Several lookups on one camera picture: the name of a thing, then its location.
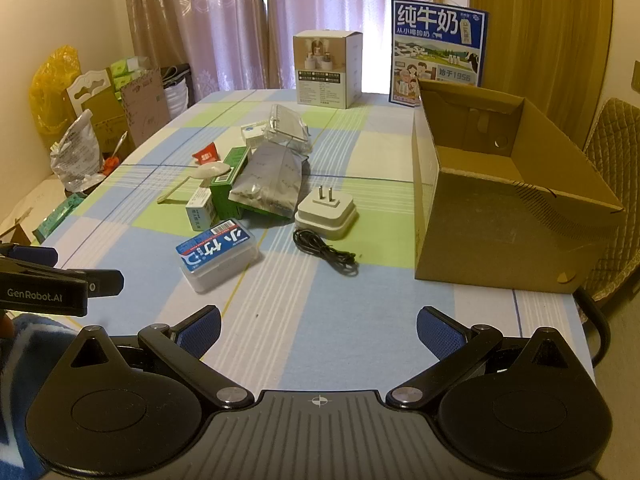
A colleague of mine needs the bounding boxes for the plain brown carton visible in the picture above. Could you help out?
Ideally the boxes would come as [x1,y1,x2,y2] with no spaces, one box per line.
[82,87,132,155]

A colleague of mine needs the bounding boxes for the green tissue packs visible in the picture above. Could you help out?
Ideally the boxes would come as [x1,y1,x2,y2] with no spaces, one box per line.
[109,56,152,92]

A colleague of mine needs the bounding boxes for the small white blue box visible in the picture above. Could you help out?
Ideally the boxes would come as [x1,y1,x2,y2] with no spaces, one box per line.
[185,187,217,234]

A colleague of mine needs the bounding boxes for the white plastic bag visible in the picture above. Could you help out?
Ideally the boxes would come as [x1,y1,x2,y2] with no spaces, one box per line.
[50,109,109,194]

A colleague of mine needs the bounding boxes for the white cut-out cardboard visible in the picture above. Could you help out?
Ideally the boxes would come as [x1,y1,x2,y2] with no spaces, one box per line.
[66,69,114,117]

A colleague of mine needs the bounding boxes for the blue label clear box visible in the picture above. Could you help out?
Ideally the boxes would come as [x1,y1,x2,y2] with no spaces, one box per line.
[175,217,261,294]

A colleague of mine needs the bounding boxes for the printed brown carton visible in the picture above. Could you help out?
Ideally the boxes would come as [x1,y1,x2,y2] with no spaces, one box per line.
[120,69,169,149]

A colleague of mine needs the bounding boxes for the brown curtain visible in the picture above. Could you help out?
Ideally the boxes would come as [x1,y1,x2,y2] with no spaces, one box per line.
[469,0,614,146]

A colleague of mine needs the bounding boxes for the clear plastic package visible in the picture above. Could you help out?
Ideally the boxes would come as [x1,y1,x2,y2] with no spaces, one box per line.
[264,104,312,157]

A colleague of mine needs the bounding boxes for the silver foil bag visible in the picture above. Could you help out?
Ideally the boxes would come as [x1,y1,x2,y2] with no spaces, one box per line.
[229,141,307,219]

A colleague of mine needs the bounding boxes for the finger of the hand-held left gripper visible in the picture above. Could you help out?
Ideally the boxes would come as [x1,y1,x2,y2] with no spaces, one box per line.
[0,243,59,267]
[0,258,124,297]

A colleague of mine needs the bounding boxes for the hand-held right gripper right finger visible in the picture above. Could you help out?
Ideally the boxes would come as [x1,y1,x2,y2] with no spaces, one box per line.
[386,305,577,411]

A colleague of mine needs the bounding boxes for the yellow plastic bag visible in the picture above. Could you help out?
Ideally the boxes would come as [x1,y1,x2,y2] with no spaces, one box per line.
[29,46,84,137]

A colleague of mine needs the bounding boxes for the blue milk carton box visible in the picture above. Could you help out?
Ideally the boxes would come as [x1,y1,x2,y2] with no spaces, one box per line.
[390,0,487,108]

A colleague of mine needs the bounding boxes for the green flat packet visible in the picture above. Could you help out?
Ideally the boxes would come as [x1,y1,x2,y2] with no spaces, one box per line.
[32,194,84,241]

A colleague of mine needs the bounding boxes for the pink curtain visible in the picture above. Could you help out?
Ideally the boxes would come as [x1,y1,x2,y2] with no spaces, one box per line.
[122,0,472,107]

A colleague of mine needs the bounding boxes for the person's blue patterned clothing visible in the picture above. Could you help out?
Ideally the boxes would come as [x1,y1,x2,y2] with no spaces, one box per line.
[0,310,84,480]

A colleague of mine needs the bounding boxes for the white power adapter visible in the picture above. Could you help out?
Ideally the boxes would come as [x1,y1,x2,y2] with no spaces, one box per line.
[294,185,359,241]

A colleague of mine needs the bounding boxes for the red packet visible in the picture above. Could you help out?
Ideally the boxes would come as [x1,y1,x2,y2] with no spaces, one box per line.
[192,142,222,166]

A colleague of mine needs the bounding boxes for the checked cloth desktop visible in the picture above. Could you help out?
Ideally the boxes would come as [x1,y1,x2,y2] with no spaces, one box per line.
[30,89,597,397]

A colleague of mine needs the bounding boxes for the brown cardboard box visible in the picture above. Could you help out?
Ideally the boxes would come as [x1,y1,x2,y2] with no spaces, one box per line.
[412,79,627,295]

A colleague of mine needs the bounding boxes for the white product box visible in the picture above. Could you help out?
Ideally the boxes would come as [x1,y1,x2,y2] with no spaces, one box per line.
[292,30,364,110]

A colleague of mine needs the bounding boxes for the orange handled screwdriver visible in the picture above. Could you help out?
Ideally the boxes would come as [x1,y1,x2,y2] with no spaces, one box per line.
[102,131,130,174]

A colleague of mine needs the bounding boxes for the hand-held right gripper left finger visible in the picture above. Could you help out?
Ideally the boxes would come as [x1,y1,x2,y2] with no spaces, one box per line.
[62,305,255,411]

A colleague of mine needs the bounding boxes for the quilted chair cover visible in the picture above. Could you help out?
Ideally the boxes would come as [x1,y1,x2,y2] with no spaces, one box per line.
[581,97,640,307]

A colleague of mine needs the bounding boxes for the black cable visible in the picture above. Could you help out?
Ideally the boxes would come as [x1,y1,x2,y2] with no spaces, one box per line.
[292,228,360,277]

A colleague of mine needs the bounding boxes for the dark green box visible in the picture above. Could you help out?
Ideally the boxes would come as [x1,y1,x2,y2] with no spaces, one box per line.
[209,146,252,222]

